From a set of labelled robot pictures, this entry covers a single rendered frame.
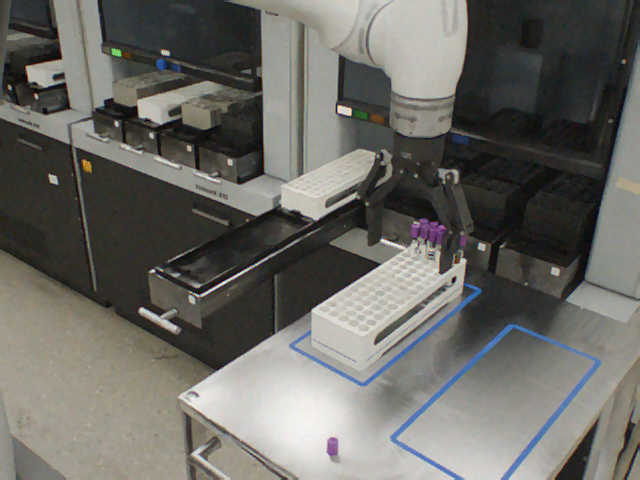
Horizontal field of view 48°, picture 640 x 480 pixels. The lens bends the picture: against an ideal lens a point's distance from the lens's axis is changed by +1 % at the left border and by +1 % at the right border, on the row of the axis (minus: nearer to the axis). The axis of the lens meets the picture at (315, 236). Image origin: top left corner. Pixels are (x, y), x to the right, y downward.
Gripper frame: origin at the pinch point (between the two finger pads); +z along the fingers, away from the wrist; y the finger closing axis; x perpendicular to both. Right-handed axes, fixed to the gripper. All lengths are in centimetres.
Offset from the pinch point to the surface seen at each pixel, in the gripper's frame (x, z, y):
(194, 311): -19.3, 15.8, -31.1
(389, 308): -8.8, 5.4, 2.8
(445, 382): -12.2, 10.9, 15.3
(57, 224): 27, 60, -161
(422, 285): -0.8, 4.7, 3.5
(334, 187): 23.5, 6.7, -34.1
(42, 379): -4, 93, -129
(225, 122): 37, 7, -83
